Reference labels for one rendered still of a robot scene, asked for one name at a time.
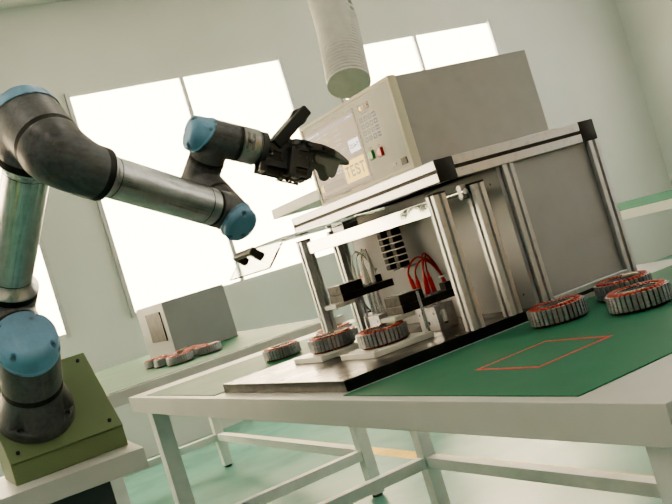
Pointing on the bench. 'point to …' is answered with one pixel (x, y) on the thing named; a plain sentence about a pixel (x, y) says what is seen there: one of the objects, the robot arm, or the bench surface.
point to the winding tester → (438, 114)
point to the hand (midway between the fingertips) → (343, 158)
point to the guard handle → (248, 255)
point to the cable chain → (393, 250)
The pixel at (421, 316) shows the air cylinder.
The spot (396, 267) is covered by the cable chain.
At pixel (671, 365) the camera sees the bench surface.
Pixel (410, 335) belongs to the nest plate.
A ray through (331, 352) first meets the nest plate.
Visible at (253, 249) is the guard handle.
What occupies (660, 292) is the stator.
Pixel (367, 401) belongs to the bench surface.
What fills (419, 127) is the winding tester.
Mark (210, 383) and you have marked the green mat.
